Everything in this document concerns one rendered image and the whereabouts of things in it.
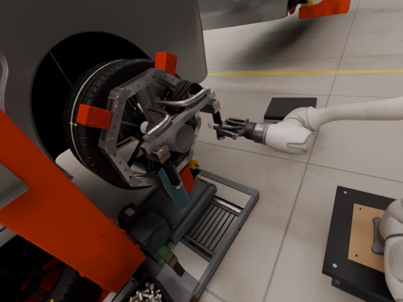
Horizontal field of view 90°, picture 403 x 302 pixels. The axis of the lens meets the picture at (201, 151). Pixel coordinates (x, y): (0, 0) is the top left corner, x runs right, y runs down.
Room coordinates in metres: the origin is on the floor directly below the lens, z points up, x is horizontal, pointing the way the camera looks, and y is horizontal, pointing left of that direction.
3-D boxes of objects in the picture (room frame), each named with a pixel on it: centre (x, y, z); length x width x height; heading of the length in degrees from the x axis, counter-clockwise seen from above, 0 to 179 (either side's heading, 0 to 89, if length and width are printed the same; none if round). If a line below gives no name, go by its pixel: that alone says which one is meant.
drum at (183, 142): (0.82, 0.12, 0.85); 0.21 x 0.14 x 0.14; 42
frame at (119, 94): (0.87, 0.17, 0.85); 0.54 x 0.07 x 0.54; 132
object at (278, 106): (1.50, -0.89, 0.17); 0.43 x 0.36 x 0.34; 52
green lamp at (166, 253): (0.38, 0.24, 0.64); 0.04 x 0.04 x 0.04; 42
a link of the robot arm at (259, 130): (0.64, -0.26, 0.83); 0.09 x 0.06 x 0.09; 132
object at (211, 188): (1.00, 0.28, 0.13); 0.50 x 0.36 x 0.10; 132
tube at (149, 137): (0.72, 0.16, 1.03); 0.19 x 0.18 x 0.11; 42
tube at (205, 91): (0.85, 0.01, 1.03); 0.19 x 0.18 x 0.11; 42
